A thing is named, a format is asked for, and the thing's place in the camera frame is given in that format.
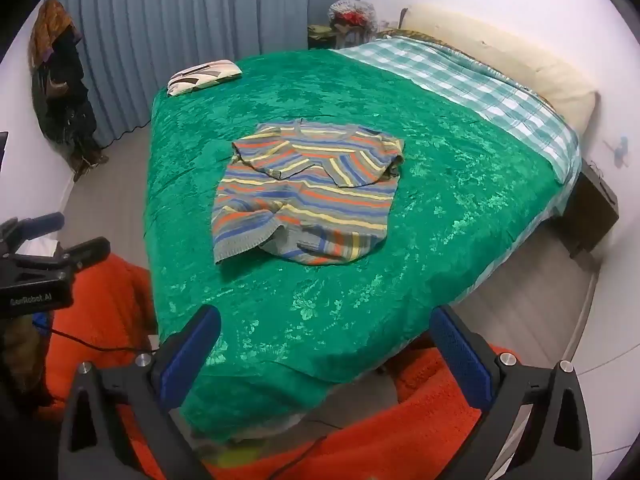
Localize orange fleece cloth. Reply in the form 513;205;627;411
37;252;488;480

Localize striped knit sweater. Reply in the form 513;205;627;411
211;119;406;267

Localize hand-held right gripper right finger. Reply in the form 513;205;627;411
429;304;593;480

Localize dark green box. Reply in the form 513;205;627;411
306;24;346;51

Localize green checked bed sheet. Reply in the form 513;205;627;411
332;37;583;306

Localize black cable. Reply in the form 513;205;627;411
32;312;161;354

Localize dark hanging clothes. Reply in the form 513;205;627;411
29;0;108;181

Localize pile of clothes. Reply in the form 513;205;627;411
327;0;381;43

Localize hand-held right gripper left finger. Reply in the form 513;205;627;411
59;304;222;480

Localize green velvet blanket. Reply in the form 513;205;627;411
142;49;561;443

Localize cream patterned pillow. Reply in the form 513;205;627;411
166;60;243;97

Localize dark wooden nightstand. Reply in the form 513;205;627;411
565;157;620;258

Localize blue pleated curtain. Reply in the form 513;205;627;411
45;0;363;148

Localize person's left forearm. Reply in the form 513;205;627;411
0;316;51;411

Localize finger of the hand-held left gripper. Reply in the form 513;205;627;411
10;237;111;282
0;212;66;254

